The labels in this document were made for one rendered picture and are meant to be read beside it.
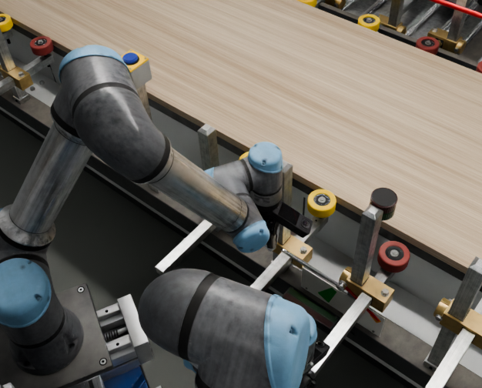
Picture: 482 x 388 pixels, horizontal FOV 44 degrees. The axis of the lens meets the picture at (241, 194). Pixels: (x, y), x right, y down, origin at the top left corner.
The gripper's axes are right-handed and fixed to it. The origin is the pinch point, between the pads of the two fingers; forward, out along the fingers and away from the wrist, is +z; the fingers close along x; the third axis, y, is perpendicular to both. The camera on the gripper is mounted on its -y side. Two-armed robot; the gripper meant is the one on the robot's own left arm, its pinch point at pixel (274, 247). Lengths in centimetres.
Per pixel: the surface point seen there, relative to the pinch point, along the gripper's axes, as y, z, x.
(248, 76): 30, 1, -66
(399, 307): -35.7, 29.1, -10.1
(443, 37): -31, 4, -111
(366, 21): -2, 1, -108
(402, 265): -32.5, 0.6, -4.9
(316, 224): -7.5, 8.4, -17.0
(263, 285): 0.7, 8.4, 7.2
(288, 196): -1.1, -11.5, -8.3
